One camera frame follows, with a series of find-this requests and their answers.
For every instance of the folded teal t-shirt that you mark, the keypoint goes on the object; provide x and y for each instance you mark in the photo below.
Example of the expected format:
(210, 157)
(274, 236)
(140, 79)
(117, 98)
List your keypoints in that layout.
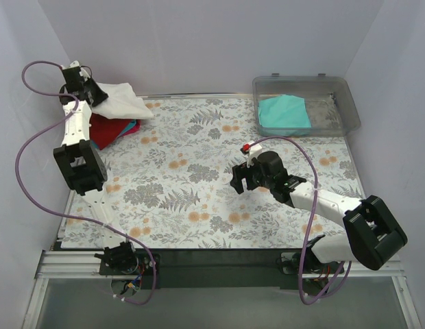
(130, 126)

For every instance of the clear plastic bin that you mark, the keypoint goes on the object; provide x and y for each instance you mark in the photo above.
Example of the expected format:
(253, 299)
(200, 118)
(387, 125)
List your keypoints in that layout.
(329, 104)

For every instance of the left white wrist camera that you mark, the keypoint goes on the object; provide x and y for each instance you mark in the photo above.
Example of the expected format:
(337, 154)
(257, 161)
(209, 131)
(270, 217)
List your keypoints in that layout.
(73, 65)

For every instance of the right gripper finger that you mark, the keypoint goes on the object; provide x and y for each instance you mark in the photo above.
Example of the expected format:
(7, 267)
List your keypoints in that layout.
(250, 175)
(238, 174)

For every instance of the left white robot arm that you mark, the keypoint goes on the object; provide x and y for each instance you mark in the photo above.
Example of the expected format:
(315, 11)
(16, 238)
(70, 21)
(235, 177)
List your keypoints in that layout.
(83, 169)

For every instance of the folded pink t-shirt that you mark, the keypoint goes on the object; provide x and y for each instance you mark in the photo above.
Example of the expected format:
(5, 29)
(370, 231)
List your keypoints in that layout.
(135, 129)

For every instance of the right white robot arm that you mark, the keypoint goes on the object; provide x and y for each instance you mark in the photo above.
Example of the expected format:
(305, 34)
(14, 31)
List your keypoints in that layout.
(372, 234)

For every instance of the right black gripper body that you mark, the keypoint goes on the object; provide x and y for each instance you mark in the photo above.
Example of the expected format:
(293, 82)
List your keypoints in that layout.
(240, 177)

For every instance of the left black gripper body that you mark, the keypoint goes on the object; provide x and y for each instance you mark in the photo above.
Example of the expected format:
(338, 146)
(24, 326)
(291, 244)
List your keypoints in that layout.
(92, 94)

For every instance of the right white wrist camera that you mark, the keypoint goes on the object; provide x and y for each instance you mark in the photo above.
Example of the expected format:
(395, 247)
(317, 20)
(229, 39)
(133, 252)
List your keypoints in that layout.
(252, 150)

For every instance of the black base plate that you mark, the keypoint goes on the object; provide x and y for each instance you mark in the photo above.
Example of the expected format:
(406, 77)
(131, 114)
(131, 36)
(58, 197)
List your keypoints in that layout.
(203, 268)

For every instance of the aluminium frame rail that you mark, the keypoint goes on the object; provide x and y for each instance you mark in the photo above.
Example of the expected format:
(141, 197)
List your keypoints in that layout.
(70, 293)

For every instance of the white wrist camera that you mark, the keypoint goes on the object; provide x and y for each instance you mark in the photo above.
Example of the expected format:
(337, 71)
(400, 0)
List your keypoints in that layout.
(73, 65)
(252, 150)

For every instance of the teal t-shirt in bin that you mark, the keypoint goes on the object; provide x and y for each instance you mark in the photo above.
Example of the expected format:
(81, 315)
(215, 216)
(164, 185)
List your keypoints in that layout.
(284, 111)

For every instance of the floral patterned table mat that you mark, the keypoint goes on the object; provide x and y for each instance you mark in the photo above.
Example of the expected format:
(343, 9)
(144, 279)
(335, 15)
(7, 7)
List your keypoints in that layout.
(169, 183)

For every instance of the folded red t-shirt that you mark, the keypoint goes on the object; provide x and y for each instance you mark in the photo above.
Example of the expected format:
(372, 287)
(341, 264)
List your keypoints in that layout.
(105, 131)

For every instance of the white Coca-Cola t-shirt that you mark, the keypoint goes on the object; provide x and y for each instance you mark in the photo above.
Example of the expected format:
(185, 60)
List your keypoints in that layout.
(122, 103)

